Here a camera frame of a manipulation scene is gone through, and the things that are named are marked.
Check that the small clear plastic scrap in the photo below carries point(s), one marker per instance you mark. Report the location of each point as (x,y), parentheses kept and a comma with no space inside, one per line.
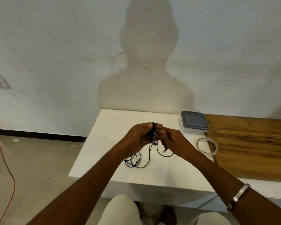
(81,144)

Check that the person's right hand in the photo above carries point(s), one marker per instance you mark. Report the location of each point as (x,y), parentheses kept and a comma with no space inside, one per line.
(175,144)

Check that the container with grey lid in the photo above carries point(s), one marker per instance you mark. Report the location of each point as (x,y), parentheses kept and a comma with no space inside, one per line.
(194,120)

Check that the brown wooden board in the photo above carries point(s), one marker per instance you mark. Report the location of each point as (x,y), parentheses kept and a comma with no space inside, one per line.
(248,147)

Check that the person's white trousers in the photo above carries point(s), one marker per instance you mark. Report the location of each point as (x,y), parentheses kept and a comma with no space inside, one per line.
(119,210)

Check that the clear tape roll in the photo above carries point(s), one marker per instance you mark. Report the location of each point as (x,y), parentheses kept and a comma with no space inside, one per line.
(215,151)

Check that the white wall socket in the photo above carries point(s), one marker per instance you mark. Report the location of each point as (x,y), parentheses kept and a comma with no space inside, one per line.
(0,78)

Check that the person's left hand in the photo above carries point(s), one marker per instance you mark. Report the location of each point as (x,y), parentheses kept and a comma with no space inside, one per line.
(138,138)

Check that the black skirting board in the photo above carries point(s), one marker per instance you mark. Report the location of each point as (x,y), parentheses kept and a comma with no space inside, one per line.
(37,135)

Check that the person's right forearm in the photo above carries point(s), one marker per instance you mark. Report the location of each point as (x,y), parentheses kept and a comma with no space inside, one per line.
(248,203)

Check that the person's left forearm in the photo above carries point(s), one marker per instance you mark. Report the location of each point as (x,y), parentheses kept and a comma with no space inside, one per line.
(84,192)

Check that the person's right foot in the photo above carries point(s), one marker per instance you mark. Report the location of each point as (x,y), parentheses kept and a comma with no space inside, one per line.
(168,215)

